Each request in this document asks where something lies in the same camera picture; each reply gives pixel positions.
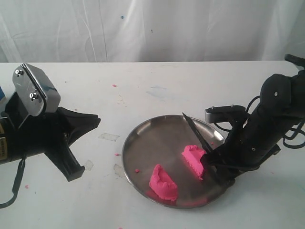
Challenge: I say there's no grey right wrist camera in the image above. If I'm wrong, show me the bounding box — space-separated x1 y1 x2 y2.
205 105 247 124

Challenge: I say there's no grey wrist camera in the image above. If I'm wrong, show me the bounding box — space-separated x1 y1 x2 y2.
11 63 61 128
205 105 247 124

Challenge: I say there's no black knife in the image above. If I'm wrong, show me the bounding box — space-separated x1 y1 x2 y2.
182 112 226 187

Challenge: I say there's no pink play dough half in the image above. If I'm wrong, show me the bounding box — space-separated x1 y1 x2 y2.
182 145 206 180

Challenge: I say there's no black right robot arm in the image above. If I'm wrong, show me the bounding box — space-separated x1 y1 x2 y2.
201 54 305 186

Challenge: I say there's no blue box at edge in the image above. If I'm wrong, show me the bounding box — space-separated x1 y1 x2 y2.
0 87 6 101

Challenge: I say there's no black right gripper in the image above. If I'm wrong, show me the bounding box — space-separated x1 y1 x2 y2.
200 119 281 187

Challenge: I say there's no black right camera cable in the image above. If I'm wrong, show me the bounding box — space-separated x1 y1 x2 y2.
214 95 305 148

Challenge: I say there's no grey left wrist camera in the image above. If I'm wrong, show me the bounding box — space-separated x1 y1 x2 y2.
11 63 61 128

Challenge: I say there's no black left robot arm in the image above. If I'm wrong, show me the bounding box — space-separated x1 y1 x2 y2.
0 93 101 181

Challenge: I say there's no white backdrop curtain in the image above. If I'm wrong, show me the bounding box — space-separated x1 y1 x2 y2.
0 0 305 62

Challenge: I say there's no round steel plate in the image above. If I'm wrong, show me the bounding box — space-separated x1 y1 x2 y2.
122 114 233 209

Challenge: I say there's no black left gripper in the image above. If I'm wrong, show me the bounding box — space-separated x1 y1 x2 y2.
0 94 101 182

